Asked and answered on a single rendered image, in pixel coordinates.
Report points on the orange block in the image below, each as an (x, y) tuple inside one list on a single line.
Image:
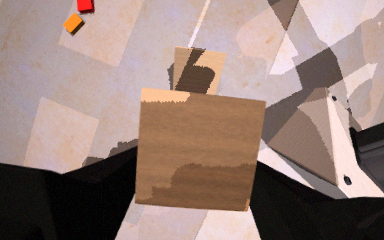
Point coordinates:
[(74, 23)]

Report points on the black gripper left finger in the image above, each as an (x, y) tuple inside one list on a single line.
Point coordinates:
[(88, 203)]

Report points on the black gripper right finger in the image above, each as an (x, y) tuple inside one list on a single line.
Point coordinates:
[(285, 209)]

